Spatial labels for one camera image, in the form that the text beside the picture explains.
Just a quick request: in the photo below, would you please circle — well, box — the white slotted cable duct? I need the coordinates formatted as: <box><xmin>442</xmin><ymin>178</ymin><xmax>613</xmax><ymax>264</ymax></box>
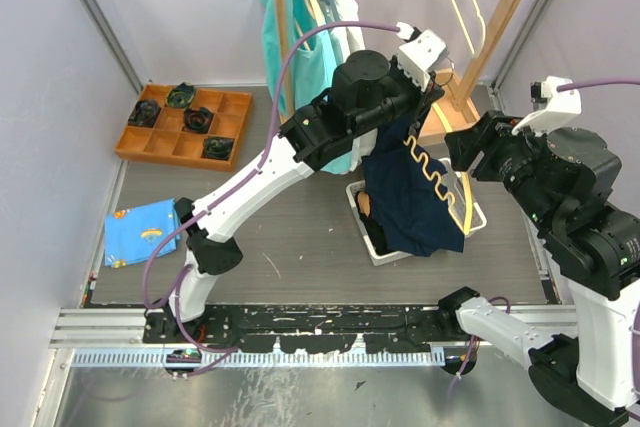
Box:
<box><xmin>71</xmin><ymin>347</ymin><xmax>446</xmax><ymax>369</ymax></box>

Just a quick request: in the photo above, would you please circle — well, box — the white perforated plastic basket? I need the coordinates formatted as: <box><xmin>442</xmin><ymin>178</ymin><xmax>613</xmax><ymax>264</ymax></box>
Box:
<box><xmin>345</xmin><ymin>157</ymin><xmax>488</xmax><ymax>266</ymax></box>

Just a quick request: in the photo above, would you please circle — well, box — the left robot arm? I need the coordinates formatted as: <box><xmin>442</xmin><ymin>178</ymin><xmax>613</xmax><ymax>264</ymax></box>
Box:
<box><xmin>164</xmin><ymin>47</ymin><xmax>443</xmax><ymax>343</ymax></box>

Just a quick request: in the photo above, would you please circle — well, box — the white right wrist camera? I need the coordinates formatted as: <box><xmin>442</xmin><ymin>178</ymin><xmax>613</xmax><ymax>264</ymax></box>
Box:
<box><xmin>511</xmin><ymin>76</ymin><xmax>582</xmax><ymax>137</ymax></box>

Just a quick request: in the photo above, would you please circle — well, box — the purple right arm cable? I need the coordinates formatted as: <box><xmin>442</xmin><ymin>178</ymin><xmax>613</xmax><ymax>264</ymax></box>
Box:
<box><xmin>447</xmin><ymin>75</ymin><xmax>640</xmax><ymax>398</ymax></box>

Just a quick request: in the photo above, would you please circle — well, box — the white hanging t shirt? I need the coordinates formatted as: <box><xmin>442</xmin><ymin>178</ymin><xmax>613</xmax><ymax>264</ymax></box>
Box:
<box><xmin>330</xmin><ymin>0</ymin><xmax>376</xmax><ymax>171</ymax></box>

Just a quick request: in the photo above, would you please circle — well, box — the rolled dark sock left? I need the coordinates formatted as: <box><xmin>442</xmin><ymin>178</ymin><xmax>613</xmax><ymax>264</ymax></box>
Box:
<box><xmin>127</xmin><ymin>99</ymin><xmax>161</xmax><ymax>128</ymax></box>

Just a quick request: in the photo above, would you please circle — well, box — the teal hanging t shirt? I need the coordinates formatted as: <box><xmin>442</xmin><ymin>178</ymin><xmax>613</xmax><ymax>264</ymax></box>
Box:
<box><xmin>259</xmin><ymin>0</ymin><xmax>354</xmax><ymax>176</ymax></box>

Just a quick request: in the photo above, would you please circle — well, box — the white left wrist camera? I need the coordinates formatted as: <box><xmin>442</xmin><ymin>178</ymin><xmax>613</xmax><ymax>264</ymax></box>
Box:
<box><xmin>396</xmin><ymin>28</ymin><xmax>449</xmax><ymax>93</ymax></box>

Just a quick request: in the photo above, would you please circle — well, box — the navy t shirt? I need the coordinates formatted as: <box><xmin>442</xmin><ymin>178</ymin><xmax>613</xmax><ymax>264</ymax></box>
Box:
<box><xmin>362</xmin><ymin>124</ymin><xmax>465</xmax><ymax>257</ymax></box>

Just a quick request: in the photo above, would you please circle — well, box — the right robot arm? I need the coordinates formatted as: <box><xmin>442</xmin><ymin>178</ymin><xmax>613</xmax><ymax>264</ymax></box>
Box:
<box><xmin>438</xmin><ymin>112</ymin><xmax>639</xmax><ymax>426</ymax></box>

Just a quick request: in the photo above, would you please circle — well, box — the rolled dark sock bottom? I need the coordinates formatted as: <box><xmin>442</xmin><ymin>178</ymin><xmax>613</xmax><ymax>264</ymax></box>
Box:
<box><xmin>202</xmin><ymin>136</ymin><xmax>234</xmax><ymax>161</ymax></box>

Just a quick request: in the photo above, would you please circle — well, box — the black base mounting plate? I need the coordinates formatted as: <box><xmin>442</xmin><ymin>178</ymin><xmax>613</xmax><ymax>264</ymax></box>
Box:
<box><xmin>142</xmin><ymin>302</ymin><xmax>466</xmax><ymax>354</ymax></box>

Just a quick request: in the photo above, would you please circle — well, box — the rolled dark sock top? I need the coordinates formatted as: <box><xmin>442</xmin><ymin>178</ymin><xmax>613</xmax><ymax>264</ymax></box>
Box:
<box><xmin>166</xmin><ymin>82</ymin><xmax>197</xmax><ymax>109</ymax></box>

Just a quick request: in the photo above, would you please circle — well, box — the blue folded cloth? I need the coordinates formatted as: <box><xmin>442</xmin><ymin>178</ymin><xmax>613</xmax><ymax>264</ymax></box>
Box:
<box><xmin>104</xmin><ymin>199</ymin><xmax>179</xmax><ymax>268</ymax></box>

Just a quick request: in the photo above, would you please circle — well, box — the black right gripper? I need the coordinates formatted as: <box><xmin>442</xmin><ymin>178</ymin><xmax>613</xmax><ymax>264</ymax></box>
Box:
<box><xmin>441</xmin><ymin>104</ymin><xmax>557</xmax><ymax>225</ymax></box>

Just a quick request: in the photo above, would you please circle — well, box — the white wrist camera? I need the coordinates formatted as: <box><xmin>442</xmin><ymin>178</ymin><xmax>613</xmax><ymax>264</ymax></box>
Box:
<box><xmin>396</xmin><ymin>28</ymin><xmax>449</xmax><ymax>93</ymax></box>
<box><xmin>511</xmin><ymin>76</ymin><xmax>582</xmax><ymax>137</ymax></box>

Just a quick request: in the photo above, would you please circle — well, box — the rolled dark sock middle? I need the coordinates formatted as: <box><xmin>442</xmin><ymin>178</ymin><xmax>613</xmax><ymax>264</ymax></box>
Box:
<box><xmin>183</xmin><ymin>107</ymin><xmax>214</xmax><ymax>134</ymax></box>

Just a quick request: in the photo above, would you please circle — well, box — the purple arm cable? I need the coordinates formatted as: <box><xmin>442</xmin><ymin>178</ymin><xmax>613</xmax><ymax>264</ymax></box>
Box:
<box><xmin>142</xmin><ymin>20</ymin><xmax>414</xmax><ymax>378</ymax></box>
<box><xmin>447</xmin><ymin>75</ymin><xmax>640</xmax><ymax>398</ymax></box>

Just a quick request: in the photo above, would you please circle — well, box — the cream plastic hanger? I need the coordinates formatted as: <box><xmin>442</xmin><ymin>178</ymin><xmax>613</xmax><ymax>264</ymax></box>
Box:
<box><xmin>449</xmin><ymin>0</ymin><xmax>487</xmax><ymax>59</ymax></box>

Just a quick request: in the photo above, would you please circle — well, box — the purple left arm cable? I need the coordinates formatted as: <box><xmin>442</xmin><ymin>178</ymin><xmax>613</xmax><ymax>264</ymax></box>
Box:
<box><xmin>142</xmin><ymin>20</ymin><xmax>414</xmax><ymax>378</ymax></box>

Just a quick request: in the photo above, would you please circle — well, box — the black printed t shirt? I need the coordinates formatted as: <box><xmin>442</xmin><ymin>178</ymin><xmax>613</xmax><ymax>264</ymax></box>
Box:
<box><xmin>356</xmin><ymin>191</ymin><xmax>389</xmax><ymax>256</ymax></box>

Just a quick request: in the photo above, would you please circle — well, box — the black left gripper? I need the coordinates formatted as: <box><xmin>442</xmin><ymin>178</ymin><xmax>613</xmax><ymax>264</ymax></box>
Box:
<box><xmin>351</xmin><ymin>55</ymin><xmax>445</xmax><ymax>140</ymax></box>

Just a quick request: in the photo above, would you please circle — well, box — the wooden clothes rack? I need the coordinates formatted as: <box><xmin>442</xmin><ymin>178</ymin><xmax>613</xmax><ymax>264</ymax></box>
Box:
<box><xmin>267</xmin><ymin>0</ymin><xmax>551</xmax><ymax>148</ymax></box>

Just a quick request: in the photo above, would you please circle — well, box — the wooden compartment tray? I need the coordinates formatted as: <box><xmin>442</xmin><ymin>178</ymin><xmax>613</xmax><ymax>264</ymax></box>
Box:
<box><xmin>115</xmin><ymin>84</ymin><xmax>253</xmax><ymax>172</ymax></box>

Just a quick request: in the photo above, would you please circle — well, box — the rolled dark sock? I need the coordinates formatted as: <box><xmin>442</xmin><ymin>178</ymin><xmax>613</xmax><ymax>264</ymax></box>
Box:
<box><xmin>183</xmin><ymin>107</ymin><xmax>214</xmax><ymax>134</ymax></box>
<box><xmin>127</xmin><ymin>99</ymin><xmax>161</xmax><ymax>128</ymax></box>
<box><xmin>202</xmin><ymin>136</ymin><xmax>234</xmax><ymax>161</ymax></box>
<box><xmin>166</xmin><ymin>82</ymin><xmax>197</xmax><ymax>109</ymax></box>

